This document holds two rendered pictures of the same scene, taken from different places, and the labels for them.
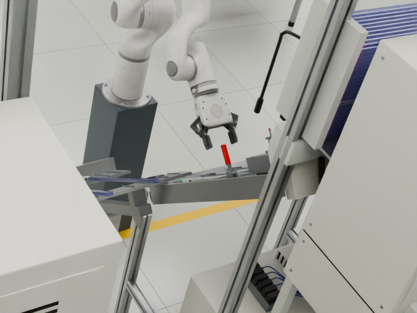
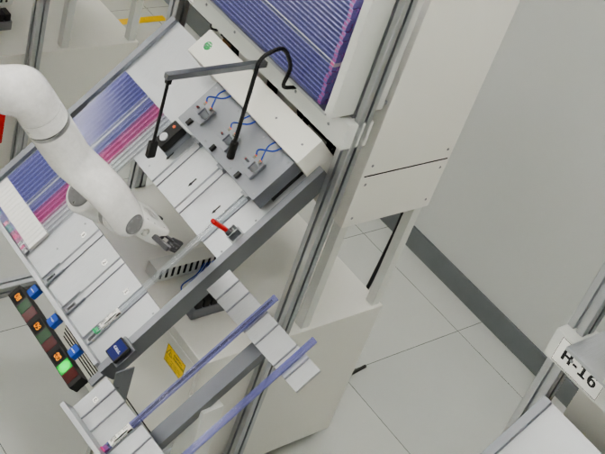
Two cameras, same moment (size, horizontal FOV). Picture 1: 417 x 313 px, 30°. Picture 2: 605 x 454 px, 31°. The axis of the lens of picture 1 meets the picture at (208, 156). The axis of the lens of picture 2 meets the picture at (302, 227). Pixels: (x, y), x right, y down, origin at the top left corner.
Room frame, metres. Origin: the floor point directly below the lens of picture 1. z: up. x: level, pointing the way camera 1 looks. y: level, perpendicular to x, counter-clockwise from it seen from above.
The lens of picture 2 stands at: (1.82, 1.97, 2.63)
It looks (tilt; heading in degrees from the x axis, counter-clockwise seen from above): 36 degrees down; 263
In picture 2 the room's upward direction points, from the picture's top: 20 degrees clockwise
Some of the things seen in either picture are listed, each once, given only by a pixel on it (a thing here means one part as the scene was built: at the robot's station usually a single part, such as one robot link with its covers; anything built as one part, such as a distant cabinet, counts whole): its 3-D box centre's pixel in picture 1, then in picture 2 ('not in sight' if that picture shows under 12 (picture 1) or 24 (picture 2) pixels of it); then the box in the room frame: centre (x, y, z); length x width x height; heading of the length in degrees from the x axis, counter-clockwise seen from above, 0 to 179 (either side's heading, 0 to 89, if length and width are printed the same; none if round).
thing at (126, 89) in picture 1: (130, 73); not in sight; (2.42, 0.37, 0.79); 0.19 x 0.19 x 0.18
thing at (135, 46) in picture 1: (147, 25); not in sight; (2.44, 0.34, 1.00); 0.19 x 0.12 x 0.24; 123
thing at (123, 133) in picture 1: (113, 161); not in sight; (2.42, 0.37, 0.35); 0.18 x 0.18 x 0.70; 45
